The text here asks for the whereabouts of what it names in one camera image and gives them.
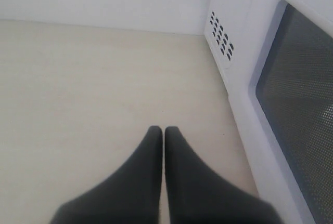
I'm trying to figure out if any white microwave door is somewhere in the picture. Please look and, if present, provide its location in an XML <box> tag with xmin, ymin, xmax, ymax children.
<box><xmin>230</xmin><ymin>0</ymin><xmax>332</xmax><ymax>223</ymax></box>

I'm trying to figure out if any white microwave oven body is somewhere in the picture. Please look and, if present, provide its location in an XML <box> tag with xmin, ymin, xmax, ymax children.
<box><xmin>204</xmin><ymin>0</ymin><xmax>332</xmax><ymax>99</ymax></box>

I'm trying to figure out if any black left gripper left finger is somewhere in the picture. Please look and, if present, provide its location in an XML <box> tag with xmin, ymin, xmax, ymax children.
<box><xmin>51</xmin><ymin>126</ymin><xmax>163</xmax><ymax>223</ymax></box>

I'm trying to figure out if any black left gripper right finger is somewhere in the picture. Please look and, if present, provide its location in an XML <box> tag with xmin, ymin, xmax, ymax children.
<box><xmin>164</xmin><ymin>126</ymin><xmax>282</xmax><ymax>223</ymax></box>

